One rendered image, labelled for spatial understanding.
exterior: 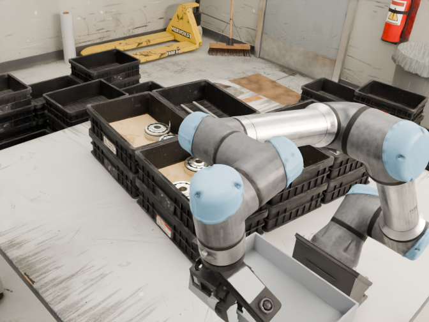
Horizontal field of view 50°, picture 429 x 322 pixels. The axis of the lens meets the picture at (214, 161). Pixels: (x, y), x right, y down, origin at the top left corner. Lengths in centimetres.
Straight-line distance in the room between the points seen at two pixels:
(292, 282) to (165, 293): 51
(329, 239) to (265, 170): 73
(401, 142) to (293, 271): 35
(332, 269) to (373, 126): 50
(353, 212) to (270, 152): 73
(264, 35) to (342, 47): 95
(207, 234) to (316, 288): 41
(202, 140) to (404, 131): 42
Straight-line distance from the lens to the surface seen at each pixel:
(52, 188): 187
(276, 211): 161
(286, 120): 90
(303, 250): 139
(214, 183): 63
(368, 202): 139
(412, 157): 100
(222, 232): 66
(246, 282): 76
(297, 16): 492
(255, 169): 67
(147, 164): 155
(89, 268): 152
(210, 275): 80
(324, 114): 100
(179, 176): 167
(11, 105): 294
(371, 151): 100
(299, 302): 101
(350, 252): 139
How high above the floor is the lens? 178
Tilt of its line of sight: 33 degrees down
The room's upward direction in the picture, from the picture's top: 5 degrees clockwise
